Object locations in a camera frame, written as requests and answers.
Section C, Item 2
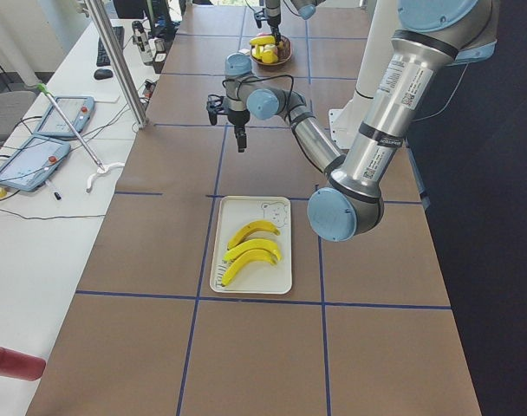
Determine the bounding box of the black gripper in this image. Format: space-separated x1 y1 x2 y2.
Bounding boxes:
264 8 282 45
227 108 250 153

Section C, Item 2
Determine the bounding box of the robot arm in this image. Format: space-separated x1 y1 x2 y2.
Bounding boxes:
254 0 322 45
206 1 500 242

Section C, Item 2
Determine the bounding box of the brown wicker basket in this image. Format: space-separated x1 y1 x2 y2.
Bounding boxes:
249 36 292 67

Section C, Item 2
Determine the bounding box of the pale peach fruit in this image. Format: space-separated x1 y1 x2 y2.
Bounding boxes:
264 44 277 54

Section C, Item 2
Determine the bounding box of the yellow star fruit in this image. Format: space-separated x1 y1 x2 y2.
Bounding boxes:
251 45 264 61

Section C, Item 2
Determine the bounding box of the yellow lemon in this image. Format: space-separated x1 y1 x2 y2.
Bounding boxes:
260 49 279 65

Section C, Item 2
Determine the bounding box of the silver rod on stand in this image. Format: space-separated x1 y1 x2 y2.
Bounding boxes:
37 83 125 193

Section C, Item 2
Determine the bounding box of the cream bear tray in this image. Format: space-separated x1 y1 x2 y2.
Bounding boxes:
210 196 292 295

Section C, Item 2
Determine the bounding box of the black computer mouse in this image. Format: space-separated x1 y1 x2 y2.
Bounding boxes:
93 68 114 81

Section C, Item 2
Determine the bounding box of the black keyboard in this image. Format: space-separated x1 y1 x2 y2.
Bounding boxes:
95 25 125 68

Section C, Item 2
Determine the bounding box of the upper blue teach pendant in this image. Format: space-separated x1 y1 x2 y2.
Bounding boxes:
34 95 95 140

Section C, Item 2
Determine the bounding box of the blue teach pendant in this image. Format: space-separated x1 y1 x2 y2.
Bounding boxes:
34 95 95 140
0 134 70 192

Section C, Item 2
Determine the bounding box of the lower blue teach pendant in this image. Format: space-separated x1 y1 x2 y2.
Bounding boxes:
0 134 70 192

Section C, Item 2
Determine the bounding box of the red fire extinguisher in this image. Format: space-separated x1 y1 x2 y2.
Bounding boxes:
0 347 46 381

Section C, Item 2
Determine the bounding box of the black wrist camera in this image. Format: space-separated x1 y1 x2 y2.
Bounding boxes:
206 94 227 126
253 9 268 29

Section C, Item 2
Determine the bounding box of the black camera cable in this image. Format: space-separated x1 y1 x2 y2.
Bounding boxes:
221 74 296 105

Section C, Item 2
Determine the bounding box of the aluminium frame post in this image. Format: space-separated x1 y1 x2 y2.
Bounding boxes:
85 0 147 129

